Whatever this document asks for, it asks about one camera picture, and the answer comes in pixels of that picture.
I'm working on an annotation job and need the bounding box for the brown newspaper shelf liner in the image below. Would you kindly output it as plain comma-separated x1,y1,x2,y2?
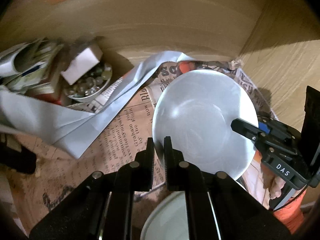
7,86,154,232

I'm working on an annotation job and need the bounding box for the light blue paper sheet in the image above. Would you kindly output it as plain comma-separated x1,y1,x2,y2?
1,51,191,159

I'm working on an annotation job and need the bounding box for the white paper box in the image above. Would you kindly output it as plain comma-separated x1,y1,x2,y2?
61,44,103,85

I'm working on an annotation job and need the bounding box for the white ceramic bowl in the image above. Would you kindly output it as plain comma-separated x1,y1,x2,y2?
152,69,258,180

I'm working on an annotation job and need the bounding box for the dark wine bottle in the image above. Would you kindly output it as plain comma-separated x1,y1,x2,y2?
0,142,37,174

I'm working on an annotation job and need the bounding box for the person's right hand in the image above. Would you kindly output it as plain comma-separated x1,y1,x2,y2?
269,177,286,199

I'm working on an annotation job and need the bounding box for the mint green plate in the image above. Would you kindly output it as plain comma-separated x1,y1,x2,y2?
140,191,189,240

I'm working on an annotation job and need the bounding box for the rolled newspaper stack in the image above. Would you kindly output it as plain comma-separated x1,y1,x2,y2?
1,38,67,95

